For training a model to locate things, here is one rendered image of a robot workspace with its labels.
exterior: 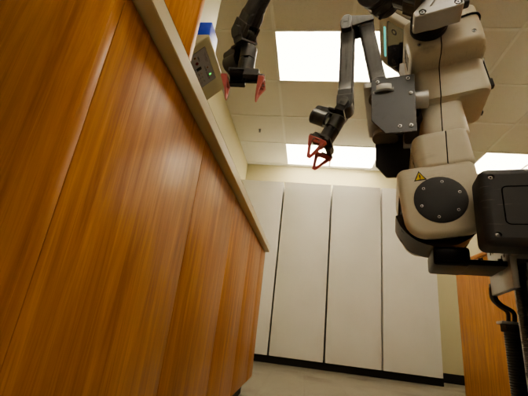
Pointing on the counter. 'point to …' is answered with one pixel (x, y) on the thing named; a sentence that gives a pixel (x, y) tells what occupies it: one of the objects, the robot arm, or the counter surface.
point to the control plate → (203, 67)
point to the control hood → (211, 64)
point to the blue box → (208, 32)
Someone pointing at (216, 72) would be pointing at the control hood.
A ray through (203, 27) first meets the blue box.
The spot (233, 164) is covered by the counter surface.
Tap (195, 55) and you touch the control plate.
